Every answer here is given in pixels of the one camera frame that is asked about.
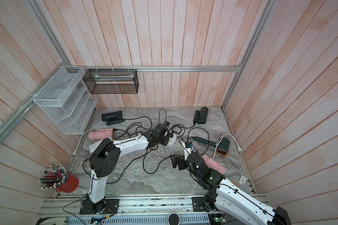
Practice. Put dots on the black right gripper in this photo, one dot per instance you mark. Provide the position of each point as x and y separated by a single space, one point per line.
176 162

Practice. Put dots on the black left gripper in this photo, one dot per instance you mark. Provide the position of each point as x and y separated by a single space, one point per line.
166 140

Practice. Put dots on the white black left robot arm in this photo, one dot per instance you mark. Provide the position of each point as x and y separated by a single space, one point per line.
106 152

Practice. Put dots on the pink hair dryer under arm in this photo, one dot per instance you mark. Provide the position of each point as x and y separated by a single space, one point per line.
213 164

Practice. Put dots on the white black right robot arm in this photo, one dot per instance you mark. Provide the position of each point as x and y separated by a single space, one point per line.
223 195

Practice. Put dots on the white square power strip right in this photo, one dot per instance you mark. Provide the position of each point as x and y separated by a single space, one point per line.
172 139

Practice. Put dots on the dark green dryer far right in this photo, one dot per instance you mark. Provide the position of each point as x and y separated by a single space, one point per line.
200 116

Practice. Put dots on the dark green unfolded hair dryer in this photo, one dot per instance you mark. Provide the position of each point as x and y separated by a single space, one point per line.
221 148

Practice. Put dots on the dark green folded hair dryer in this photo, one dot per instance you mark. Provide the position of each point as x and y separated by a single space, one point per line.
112 118

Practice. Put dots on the round black white knob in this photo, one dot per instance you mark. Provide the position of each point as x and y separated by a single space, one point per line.
173 219

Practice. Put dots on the pink folded hair dryer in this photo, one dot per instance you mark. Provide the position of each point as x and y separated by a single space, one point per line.
101 134

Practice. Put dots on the small white paper tag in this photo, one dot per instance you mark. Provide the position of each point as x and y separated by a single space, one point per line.
242 180

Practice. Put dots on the white hair dryer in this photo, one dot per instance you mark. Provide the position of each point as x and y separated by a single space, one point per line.
94 146

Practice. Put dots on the red pencil cup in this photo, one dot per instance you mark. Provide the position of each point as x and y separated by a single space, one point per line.
58 178

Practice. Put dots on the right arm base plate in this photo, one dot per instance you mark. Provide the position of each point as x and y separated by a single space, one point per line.
205 203

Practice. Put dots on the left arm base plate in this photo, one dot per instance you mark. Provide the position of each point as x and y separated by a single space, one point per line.
103 206

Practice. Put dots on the black mesh wall basket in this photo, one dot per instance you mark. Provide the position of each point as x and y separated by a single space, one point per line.
111 81

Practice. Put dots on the white wire mesh shelf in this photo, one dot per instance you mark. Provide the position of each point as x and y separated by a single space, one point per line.
69 105

